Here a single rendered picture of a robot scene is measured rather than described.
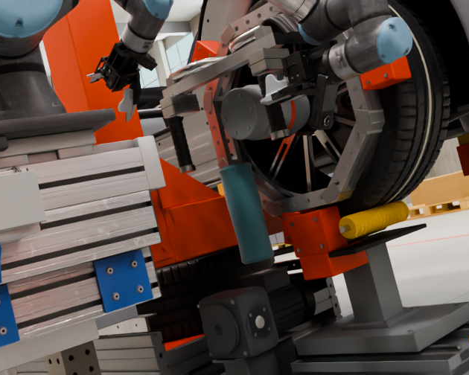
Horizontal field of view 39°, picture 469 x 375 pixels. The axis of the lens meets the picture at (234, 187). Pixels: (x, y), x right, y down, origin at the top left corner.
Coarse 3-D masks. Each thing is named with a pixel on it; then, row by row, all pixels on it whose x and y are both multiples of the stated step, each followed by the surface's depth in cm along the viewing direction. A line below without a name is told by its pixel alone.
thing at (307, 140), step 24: (288, 48) 201; (240, 72) 194; (336, 96) 173; (336, 120) 174; (240, 144) 198; (264, 144) 203; (288, 144) 187; (312, 144) 184; (336, 144) 177; (264, 168) 196; (288, 168) 201; (312, 168) 184; (288, 192) 188
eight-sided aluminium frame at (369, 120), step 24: (240, 24) 179; (216, 96) 192; (360, 96) 156; (216, 120) 192; (360, 120) 156; (384, 120) 159; (216, 144) 193; (360, 144) 158; (336, 168) 164; (360, 168) 164; (264, 192) 184; (312, 192) 170; (336, 192) 164
